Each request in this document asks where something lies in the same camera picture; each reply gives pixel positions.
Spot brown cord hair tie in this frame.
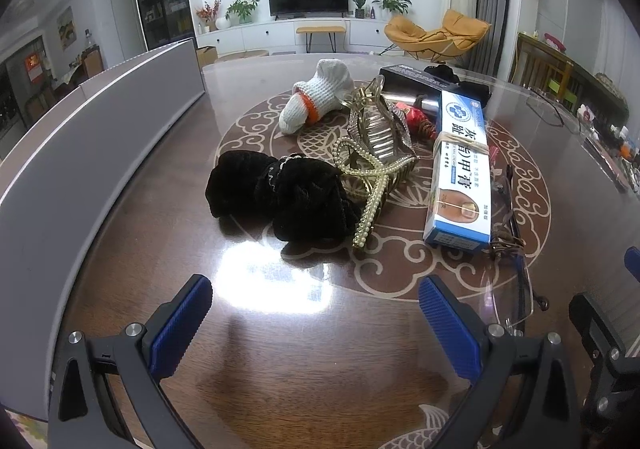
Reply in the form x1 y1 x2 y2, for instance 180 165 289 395
489 233 527 260

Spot black velvet scrunchie with chain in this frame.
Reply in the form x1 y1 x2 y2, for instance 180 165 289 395
206 150 363 257

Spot leafy green potted plant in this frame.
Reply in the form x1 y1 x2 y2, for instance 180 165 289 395
371 0 412 21

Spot clear amber hair claw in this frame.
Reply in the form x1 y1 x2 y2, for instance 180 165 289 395
345 77 387 109

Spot red flower bouquet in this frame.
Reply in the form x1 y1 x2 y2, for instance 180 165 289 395
196 0 222 32

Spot red foil packet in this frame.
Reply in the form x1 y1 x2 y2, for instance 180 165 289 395
394 102 440 146

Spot white sock with orange band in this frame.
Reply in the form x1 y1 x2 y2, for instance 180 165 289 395
279 58 355 136

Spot bushy green potted plant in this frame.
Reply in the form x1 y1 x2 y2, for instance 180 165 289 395
225 0 261 25

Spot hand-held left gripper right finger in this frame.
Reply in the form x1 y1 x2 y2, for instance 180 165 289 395
417 275 583 449

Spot wooden bench with black legs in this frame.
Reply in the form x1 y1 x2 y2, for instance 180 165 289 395
296 25 347 54

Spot framed landscape painting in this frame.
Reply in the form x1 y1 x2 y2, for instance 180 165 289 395
56 6 77 50

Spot white television cabinet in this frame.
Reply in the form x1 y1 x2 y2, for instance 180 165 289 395
195 16 401 56

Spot white cardboard box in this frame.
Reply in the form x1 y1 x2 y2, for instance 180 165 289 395
0 38 207 430

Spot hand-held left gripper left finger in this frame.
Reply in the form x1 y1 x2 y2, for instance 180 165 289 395
47 273 213 449

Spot black thin-frame eyeglasses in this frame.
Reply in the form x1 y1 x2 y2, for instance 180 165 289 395
525 86 583 134

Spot gold pearl hair claw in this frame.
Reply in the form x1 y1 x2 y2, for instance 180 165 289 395
331 136 420 250

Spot colourful small clutter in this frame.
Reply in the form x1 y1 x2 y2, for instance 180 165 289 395
576 104 640 192

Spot orange lounge chair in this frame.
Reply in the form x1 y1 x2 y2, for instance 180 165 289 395
384 9 492 64

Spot blue and white ointment box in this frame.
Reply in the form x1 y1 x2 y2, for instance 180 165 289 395
422 90 491 251

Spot black rectangular box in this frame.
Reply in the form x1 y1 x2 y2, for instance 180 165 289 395
378 64 488 106

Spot patterned wooden desktop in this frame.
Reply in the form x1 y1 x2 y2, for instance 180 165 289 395
60 52 640 449

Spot rimless eyeglasses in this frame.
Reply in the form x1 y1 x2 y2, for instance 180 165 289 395
492 163 550 330

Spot dark wooden sideboard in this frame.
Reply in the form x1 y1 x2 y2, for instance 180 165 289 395
565 62 632 122

